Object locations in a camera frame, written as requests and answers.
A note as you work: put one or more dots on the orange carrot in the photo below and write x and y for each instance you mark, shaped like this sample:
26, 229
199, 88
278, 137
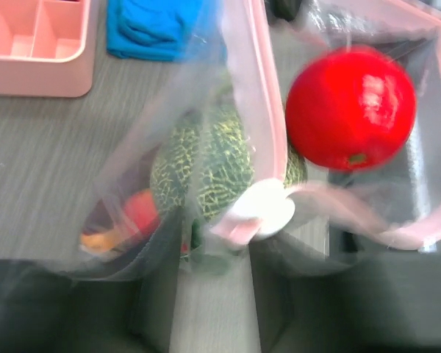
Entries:
102, 242

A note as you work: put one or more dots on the pink compartment tray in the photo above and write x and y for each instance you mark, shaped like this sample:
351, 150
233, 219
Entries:
47, 48

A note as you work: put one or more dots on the blue folded cloth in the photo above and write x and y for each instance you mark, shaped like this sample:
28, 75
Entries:
164, 31

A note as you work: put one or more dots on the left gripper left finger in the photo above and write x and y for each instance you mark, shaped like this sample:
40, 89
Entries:
128, 307

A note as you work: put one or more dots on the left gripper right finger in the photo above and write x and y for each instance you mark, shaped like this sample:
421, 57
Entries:
351, 301

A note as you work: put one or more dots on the green netted melon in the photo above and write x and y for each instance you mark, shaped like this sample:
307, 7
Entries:
206, 151

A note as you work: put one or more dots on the clear zip top bag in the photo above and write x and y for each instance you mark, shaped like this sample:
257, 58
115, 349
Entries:
394, 206

